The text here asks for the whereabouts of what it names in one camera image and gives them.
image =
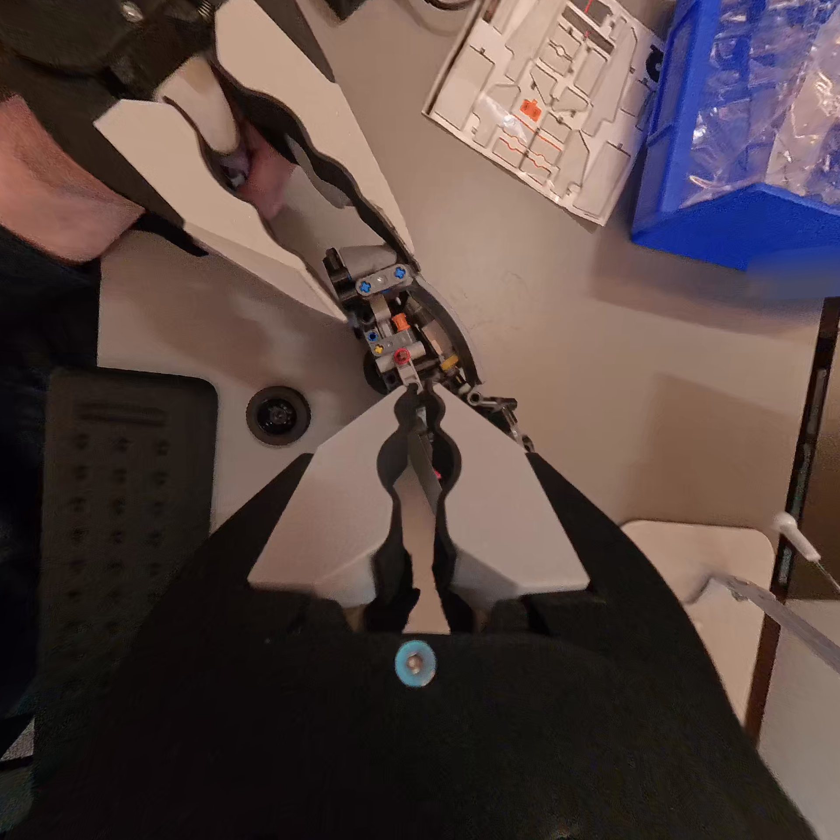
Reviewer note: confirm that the clear plastic bags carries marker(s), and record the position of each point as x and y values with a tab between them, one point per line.
774	98

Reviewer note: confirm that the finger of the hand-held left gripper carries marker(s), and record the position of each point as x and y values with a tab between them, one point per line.
295	79
170	164

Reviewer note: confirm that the black multiport charger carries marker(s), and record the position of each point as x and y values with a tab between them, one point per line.
348	6

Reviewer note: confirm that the blue plastic bin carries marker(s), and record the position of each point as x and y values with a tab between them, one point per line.
689	236

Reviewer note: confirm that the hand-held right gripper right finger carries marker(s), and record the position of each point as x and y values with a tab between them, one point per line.
518	518

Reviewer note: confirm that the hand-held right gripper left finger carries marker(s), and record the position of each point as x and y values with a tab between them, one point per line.
321	518

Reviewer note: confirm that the white book stand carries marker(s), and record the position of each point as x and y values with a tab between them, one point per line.
689	558

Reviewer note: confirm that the black lego wheel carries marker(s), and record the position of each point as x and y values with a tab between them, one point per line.
279	426

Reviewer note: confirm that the person's left hand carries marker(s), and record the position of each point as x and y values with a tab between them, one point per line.
59	197

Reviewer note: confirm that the partly built lego car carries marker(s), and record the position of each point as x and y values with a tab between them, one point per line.
367	262

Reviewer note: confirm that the person's left forearm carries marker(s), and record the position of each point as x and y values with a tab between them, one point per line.
39	308

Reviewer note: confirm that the black perforated office chair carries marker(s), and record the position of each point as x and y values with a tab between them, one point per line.
131	525

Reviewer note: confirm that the white sticker sheet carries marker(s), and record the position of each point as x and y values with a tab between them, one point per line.
525	65

